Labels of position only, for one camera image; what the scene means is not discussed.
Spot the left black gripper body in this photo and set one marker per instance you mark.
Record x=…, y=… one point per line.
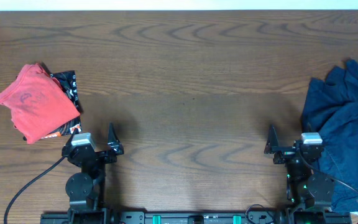
x=103, y=158

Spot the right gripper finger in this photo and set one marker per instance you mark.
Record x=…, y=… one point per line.
x=272, y=141
x=308, y=128

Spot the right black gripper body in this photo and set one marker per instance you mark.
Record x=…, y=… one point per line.
x=285, y=155

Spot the navy blue shorts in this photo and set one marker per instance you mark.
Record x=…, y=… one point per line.
x=331, y=108

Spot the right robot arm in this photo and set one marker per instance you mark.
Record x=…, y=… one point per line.
x=310, y=192

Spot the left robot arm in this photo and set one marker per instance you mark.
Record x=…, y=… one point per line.
x=86, y=188

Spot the red folded t-shirt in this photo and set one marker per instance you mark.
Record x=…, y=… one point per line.
x=11, y=97

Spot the black printed folded garment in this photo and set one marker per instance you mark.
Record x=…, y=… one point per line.
x=70, y=85

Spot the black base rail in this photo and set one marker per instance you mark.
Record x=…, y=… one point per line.
x=254, y=214

